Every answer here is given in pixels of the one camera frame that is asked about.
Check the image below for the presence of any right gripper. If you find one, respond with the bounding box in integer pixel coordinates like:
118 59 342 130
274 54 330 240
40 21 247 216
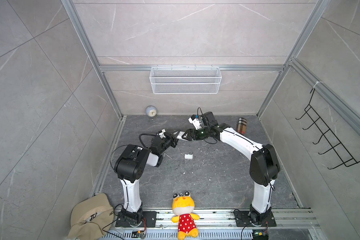
181 127 211 142

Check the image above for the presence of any white battery cover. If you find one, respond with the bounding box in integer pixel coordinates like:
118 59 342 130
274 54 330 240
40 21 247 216
184 154 194 160

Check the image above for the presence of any white remote control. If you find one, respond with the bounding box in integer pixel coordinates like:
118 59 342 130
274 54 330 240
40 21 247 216
173 131 187 141

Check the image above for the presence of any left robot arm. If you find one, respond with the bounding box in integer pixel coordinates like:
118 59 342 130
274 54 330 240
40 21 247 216
113 131 179 224

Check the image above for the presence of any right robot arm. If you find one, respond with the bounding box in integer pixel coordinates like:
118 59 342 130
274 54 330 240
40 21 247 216
177 112 281 225

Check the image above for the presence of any small round clock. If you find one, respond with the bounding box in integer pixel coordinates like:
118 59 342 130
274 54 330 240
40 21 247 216
146 106 158 119

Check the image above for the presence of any plaid cylindrical can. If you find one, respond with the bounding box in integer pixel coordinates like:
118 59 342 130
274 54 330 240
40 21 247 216
237 118 248 135

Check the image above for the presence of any yellow frog plush toy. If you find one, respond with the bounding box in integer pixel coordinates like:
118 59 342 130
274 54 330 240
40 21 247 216
171 191 200 240

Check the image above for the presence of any beige cap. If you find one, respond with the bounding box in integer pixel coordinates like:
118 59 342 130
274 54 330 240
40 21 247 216
67 193 114 240

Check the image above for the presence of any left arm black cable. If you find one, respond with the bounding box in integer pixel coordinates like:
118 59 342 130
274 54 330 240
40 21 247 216
138 132 158 149

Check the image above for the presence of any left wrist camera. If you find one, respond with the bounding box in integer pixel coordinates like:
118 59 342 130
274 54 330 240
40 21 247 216
158 129 166 139

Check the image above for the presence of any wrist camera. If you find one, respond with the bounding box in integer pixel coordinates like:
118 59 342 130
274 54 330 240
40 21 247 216
158 129 166 139
189 115 202 130

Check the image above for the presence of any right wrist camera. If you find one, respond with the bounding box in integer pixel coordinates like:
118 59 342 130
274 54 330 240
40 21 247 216
189 115 202 130

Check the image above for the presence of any white wire mesh basket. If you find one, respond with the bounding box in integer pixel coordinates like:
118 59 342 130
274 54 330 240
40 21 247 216
150 67 222 94

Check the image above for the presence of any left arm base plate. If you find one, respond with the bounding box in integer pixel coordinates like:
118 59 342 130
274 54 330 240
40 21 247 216
115 211 157 228

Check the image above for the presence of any aluminium rail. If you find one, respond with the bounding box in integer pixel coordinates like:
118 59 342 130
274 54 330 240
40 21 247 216
113 208 320 230

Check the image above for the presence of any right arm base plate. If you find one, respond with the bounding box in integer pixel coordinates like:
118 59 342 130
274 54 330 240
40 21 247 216
233 211 277 227

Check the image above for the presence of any black wall hook rack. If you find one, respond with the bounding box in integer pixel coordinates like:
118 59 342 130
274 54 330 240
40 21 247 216
296 89 360 170

